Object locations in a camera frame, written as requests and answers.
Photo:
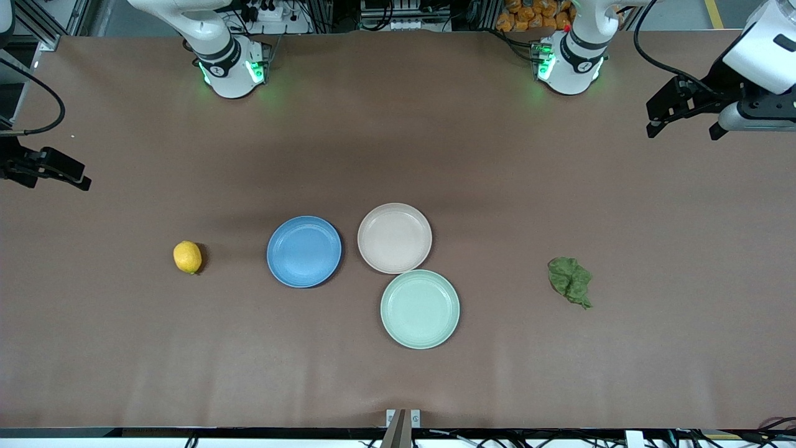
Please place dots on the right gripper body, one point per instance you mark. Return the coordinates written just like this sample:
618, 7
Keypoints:
12, 163

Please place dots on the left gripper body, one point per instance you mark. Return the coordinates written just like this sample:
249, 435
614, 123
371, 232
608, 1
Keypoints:
716, 83

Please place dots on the yellow lemon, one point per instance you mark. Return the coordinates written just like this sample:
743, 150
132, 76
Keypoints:
187, 256

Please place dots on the green lettuce leaf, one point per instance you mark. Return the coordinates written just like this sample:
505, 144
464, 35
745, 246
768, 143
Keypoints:
569, 277

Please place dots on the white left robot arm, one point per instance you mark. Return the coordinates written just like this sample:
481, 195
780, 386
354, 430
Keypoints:
572, 68

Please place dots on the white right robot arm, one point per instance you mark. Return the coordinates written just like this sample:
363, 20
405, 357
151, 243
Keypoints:
227, 68

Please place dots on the orange snack bags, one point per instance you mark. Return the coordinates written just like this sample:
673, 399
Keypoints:
528, 15

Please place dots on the blue plate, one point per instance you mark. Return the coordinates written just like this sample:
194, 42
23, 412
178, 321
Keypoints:
304, 252

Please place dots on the white power strip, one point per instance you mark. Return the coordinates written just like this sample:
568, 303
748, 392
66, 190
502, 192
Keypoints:
273, 14

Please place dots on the brown table cover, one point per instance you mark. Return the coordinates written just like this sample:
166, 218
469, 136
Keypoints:
398, 143

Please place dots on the beige plate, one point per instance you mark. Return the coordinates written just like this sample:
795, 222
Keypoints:
395, 239

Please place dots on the pale green plate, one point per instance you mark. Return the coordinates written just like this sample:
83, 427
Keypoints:
420, 309

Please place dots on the aluminium frame profile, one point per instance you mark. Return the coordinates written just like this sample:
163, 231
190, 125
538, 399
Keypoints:
53, 25

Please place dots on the metal table edge bracket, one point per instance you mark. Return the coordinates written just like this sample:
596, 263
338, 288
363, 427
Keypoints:
398, 429

